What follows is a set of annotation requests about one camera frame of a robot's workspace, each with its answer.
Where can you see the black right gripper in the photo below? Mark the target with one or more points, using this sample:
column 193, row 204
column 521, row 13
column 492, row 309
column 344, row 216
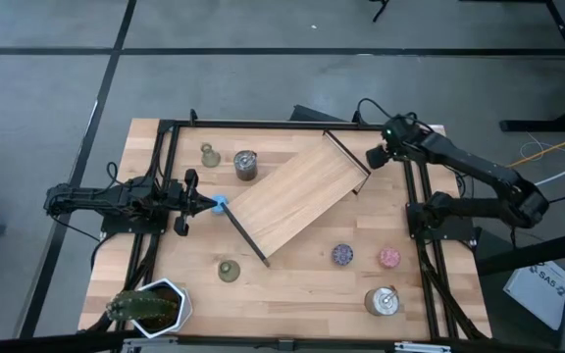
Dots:
column 376, row 157

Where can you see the small blue round candle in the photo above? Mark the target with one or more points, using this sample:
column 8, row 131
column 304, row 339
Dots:
column 220, row 202

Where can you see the blue red patterned round tin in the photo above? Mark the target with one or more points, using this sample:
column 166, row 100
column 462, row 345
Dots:
column 342, row 254

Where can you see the black aluminium table frame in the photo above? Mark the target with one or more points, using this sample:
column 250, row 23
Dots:
column 287, row 125

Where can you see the green ribbed glass candle holder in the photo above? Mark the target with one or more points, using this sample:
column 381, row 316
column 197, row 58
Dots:
column 210, row 158
column 228, row 271

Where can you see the pink patterned round tin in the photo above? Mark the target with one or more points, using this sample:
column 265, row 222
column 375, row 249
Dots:
column 389, row 257

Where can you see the white hexagonal plant pot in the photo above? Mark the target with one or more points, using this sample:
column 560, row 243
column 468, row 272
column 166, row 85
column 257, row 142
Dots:
column 184, row 310

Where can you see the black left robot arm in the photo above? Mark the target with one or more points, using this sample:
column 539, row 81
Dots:
column 96, row 198

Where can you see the black flat panel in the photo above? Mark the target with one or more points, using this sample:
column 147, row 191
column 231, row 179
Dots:
column 309, row 114

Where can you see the silver metal bracket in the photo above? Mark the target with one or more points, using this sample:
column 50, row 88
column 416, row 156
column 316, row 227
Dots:
column 422, row 347

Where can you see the black desk frame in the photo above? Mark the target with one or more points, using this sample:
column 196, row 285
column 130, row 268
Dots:
column 547, row 125

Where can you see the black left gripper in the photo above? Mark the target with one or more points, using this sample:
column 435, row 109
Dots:
column 187, row 201

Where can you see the black tripod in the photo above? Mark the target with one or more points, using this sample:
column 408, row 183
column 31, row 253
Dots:
column 379, row 11

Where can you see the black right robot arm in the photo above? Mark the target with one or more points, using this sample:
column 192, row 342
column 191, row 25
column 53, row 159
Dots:
column 474, row 166

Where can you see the dark bronze candle tin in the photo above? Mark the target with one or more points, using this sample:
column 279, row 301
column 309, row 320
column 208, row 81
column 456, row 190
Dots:
column 245, row 166

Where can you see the black desk leg bar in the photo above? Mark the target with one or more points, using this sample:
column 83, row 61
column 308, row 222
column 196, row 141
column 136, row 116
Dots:
column 532, row 252

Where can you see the silver candle tin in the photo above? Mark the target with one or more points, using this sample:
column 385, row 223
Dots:
column 382, row 301

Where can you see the wooden shelf riser black frame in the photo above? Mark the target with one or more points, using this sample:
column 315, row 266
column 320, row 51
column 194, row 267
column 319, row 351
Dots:
column 297, row 191

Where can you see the white printed cardboard box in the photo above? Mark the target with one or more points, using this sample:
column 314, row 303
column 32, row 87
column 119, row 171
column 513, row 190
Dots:
column 540, row 289

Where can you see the green cactus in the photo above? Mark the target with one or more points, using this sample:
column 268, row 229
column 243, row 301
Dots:
column 140, row 305

